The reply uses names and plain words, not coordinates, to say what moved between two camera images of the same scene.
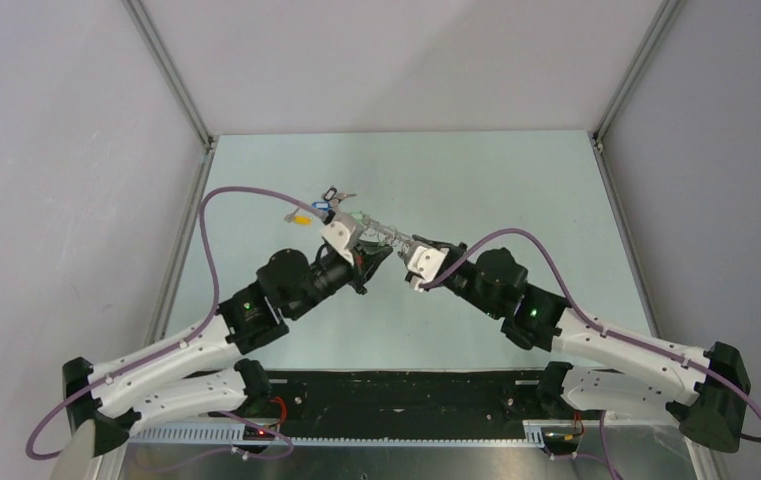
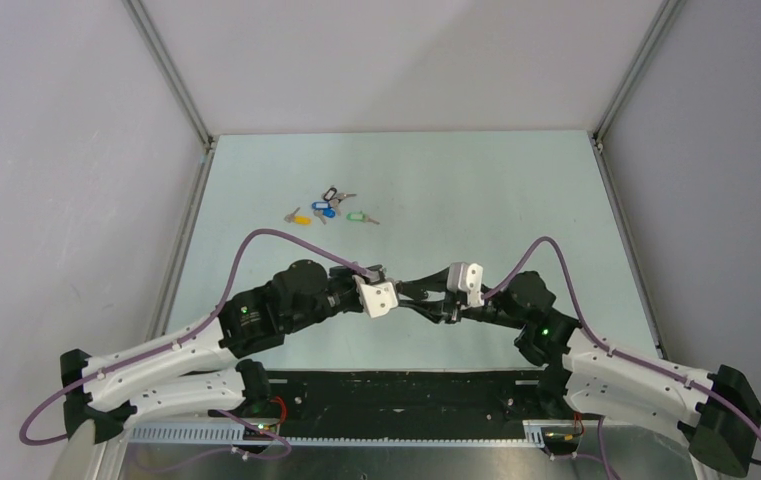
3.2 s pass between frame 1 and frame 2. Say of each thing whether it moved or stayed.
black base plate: stayed
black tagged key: stayed
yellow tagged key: stayed
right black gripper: moved
